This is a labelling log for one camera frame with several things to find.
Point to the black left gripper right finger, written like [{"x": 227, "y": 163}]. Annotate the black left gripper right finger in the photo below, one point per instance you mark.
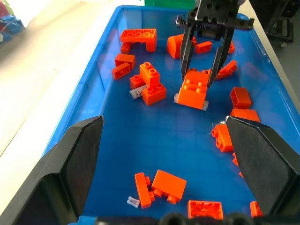
[{"x": 264, "y": 164}]

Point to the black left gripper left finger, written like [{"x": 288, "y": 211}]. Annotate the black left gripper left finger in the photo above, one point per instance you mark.
[{"x": 70, "y": 168}]

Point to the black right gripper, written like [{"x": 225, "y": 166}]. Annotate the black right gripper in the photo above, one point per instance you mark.
[{"x": 212, "y": 11}]

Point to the large orange toy brick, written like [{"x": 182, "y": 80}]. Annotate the large orange toy brick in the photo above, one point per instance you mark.
[
  {"x": 191, "y": 93},
  {"x": 170, "y": 184}
]

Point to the green plastic bin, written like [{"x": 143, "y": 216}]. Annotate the green plastic bin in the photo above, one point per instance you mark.
[{"x": 164, "y": 2}]

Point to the blue plastic bin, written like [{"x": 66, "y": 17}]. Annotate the blue plastic bin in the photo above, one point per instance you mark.
[{"x": 164, "y": 140}]

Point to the small orange toy brick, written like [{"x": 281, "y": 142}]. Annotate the small orange toy brick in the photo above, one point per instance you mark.
[
  {"x": 232, "y": 47},
  {"x": 125, "y": 48},
  {"x": 136, "y": 82},
  {"x": 203, "y": 47}
]

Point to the rounded orange toy brick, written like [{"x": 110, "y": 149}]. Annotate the rounded orange toy brick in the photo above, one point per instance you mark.
[{"x": 174, "y": 46}]

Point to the tall orange toy brick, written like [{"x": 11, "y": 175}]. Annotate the tall orange toy brick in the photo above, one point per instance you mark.
[{"x": 151, "y": 75}]

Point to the orange arch toy brick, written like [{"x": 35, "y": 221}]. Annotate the orange arch toy brick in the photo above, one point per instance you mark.
[{"x": 138, "y": 35}]

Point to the small grey plastic piece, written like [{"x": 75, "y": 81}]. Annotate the small grey plastic piece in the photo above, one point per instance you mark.
[{"x": 133, "y": 202}]

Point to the flat orange toy brick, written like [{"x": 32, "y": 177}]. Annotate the flat orange toy brick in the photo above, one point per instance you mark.
[{"x": 143, "y": 189}]

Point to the clear bag of toys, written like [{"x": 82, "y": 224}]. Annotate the clear bag of toys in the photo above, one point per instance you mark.
[{"x": 10, "y": 23}]

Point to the black metal frame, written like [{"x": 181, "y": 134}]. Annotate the black metal frame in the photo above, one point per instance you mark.
[{"x": 281, "y": 28}]

